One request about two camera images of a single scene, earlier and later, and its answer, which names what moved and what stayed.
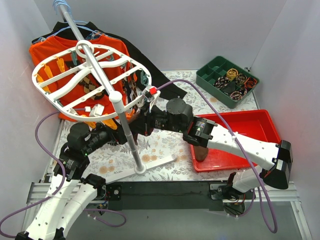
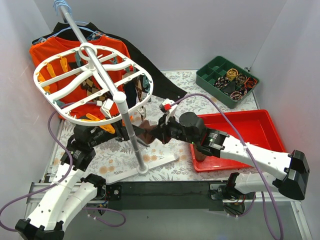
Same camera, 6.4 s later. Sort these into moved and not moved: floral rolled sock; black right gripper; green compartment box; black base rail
Moved: black right gripper
Not moved: floral rolled sock; black base rail; green compartment box
